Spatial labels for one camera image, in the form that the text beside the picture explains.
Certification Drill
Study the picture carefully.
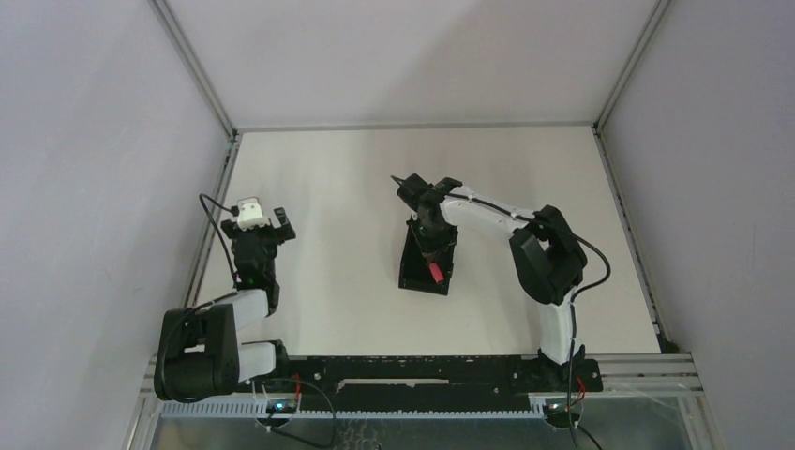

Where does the red handled screwdriver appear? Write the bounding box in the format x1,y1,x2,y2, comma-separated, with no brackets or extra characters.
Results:
427,260,445,285

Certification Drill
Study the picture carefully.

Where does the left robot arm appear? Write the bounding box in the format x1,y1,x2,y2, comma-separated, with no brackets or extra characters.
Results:
154,199,296,403

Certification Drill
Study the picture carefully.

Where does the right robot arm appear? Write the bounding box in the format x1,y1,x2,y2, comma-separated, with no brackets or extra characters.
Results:
395,173,587,390

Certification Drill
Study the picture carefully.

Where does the black plastic bin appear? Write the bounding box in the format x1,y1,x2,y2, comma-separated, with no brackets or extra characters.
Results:
398,218,454,295

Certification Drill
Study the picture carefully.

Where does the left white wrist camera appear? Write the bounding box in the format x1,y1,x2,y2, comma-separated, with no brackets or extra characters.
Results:
236,197,271,231

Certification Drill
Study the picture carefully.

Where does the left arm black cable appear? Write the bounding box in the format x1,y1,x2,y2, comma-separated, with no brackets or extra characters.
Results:
198,193,242,290

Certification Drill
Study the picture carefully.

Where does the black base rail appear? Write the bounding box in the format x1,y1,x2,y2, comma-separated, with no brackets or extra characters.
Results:
275,354,604,413

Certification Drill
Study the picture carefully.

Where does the aluminium frame rail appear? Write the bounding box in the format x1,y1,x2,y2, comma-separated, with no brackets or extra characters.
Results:
594,353,704,398

